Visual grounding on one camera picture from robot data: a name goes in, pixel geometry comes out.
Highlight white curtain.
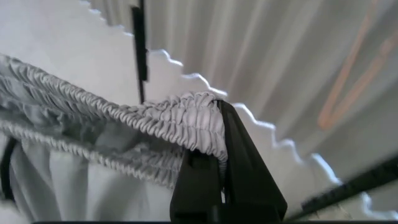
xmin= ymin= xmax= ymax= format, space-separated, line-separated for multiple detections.
xmin=86 ymin=0 xmax=398 ymax=218

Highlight pale grey shorts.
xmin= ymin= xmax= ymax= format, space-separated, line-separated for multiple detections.
xmin=0 ymin=52 xmax=229 ymax=222

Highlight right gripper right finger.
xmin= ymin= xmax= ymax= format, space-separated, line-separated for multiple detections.
xmin=216 ymin=99 xmax=288 ymax=223

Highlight black clothes rack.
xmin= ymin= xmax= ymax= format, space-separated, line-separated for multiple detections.
xmin=130 ymin=0 xmax=398 ymax=222

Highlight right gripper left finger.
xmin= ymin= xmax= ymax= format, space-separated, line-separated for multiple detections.
xmin=169 ymin=148 xmax=225 ymax=223

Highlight pink clothes hanger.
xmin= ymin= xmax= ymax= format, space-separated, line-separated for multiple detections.
xmin=317 ymin=0 xmax=398 ymax=131

